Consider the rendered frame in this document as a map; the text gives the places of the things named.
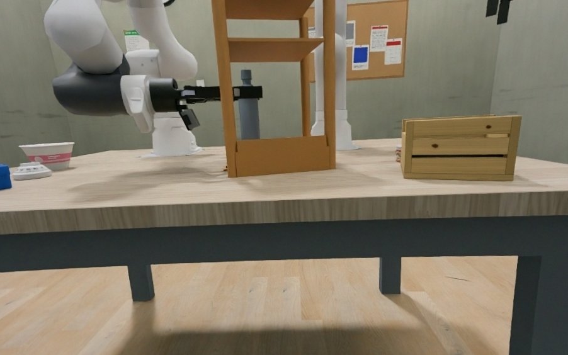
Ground grey-blue bottle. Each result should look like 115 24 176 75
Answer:
238 69 260 140

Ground tan wooden shelving unit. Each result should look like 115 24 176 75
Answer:
211 0 336 178

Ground grey cylinder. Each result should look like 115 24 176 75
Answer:
395 145 401 162

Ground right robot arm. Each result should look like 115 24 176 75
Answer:
44 0 202 155

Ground white paper cup with red band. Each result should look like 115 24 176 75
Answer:
19 143 74 171

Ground light wooden crate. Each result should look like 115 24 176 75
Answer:
400 115 522 181

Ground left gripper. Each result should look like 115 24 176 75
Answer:
486 0 512 25

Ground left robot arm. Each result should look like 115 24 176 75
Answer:
311 0 356 149

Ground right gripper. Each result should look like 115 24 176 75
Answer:
149 78 263 113

